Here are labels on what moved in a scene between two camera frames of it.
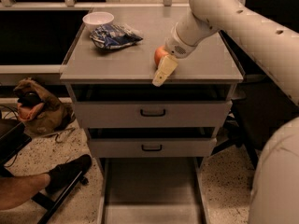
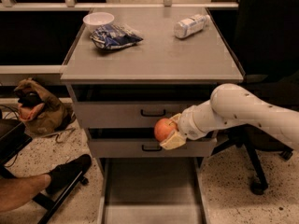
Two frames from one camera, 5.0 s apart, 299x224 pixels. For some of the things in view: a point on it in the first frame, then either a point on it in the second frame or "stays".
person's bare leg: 19,190 stays
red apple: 159,54 → 163,127
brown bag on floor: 45,118 stays
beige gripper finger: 166,65 → 174,141
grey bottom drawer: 152,190 stays
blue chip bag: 111,36 stays
